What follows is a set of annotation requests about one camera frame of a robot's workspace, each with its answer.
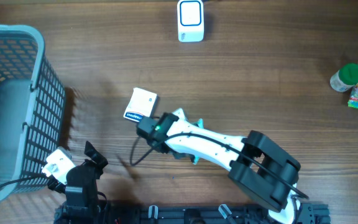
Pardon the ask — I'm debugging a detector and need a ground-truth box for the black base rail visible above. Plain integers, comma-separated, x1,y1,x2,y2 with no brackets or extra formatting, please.
53,202,331,224

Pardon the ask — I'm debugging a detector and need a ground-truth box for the grey plastic mesh basket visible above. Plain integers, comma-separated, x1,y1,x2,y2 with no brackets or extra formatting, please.
0,25,66,202

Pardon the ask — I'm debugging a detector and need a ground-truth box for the teal wet wipes pack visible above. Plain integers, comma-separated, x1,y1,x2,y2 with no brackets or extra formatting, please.
192,118,204,165

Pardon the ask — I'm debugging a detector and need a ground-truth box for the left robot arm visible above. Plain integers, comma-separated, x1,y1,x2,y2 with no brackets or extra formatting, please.
53,141,110,224

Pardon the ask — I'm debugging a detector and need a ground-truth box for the white blue plaster box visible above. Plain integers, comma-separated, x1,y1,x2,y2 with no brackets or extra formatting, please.
123,87,158,123

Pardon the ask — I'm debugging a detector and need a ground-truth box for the white barcode scanner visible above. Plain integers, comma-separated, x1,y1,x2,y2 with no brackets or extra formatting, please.
177,0,204,42

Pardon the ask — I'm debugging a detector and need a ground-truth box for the green lid jar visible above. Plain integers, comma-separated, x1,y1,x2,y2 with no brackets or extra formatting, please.
330,63,358,92

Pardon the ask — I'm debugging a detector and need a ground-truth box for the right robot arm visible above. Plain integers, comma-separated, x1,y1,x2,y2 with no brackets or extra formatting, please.
136,108,308,223

